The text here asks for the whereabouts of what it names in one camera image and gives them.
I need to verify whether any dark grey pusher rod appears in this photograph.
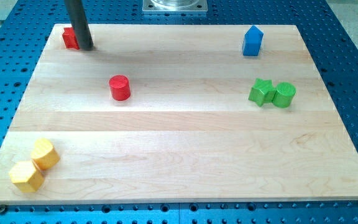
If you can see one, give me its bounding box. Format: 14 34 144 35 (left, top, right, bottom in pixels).
64 0 94 50

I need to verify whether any left board clamp screw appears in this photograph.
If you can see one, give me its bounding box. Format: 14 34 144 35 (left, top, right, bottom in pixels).
0 205 8 215

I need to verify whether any yellow hexagon block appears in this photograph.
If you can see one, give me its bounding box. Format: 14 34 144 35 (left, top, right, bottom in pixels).
9 161 45 193

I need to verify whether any red cylinder block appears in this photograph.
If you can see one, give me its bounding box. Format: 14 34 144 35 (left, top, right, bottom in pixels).
109 75 131 101

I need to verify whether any blue house-shaped block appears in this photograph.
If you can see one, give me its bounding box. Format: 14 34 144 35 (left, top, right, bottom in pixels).
242 26 264 56

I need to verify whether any red cube block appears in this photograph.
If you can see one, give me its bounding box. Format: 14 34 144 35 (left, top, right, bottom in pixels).
62 27 80 50

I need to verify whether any green cylinder block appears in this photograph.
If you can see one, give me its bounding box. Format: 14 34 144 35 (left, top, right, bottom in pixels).
272 82 296 108

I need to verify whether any light wooden board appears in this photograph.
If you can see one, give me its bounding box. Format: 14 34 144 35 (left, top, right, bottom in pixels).
0 24 358 205

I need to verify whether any yellow cylinder block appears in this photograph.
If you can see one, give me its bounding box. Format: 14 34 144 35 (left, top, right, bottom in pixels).
30 138 60 170

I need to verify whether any green star block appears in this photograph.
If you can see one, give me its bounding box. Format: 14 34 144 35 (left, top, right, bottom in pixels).
248 78 276 106

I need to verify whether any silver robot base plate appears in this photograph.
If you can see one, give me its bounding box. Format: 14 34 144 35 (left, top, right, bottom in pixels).
142 0 208 12

